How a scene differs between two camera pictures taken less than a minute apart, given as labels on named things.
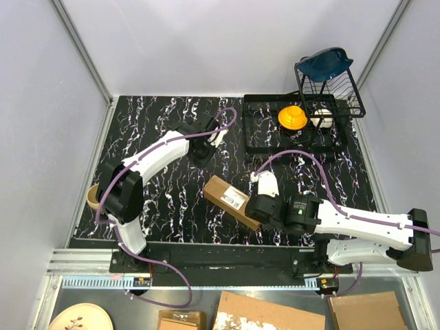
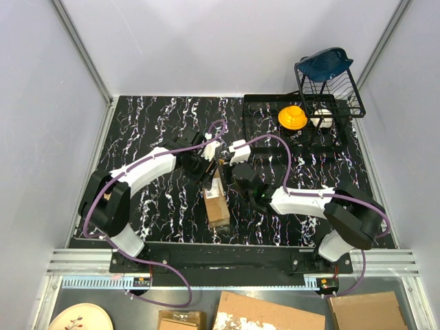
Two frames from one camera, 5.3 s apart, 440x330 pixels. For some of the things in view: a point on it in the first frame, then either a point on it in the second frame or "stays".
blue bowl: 324,64 stays
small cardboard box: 181,320 stays
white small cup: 322,118 stays
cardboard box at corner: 377,311 stays
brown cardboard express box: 229,199 to 216,203
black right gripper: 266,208 to 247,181
